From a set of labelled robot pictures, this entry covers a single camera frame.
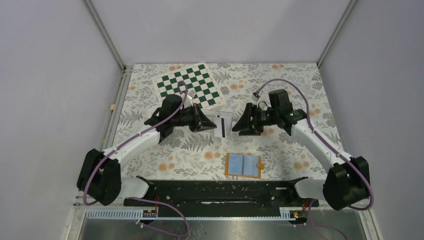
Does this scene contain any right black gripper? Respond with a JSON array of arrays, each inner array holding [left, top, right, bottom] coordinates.
[[231, 102, 279, 137]]

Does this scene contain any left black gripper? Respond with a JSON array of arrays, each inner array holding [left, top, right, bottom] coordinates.
[[172, 102, 217, 133]]

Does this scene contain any white magnetic stripe card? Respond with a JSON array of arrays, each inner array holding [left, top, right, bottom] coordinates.
[[213, 115, 233, 138]]

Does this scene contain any clear plastic box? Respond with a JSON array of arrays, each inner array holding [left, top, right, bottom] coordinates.
[[202, 109, 234, 138]]

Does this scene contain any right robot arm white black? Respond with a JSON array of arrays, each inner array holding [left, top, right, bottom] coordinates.
[[232, 89, 372, 211]]

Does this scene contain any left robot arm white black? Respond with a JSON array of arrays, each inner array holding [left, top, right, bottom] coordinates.
[[76, 93, 217, 206]]

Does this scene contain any floral tablecloth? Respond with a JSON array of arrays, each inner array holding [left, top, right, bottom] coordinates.
[[114, 63, 342, 180]]

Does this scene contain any green white chessboard mat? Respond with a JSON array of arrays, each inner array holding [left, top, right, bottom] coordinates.
[[152, 62, 227, 110]]

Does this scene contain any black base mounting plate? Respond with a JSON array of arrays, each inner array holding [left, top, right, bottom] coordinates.
[[123, 179, 312, 218]]

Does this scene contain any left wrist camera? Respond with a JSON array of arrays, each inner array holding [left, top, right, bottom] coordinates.
[[181, 93, 193, 108]]

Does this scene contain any slotted white cable duct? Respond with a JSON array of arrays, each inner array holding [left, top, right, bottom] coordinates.
[[85, 207, 301, 222]]

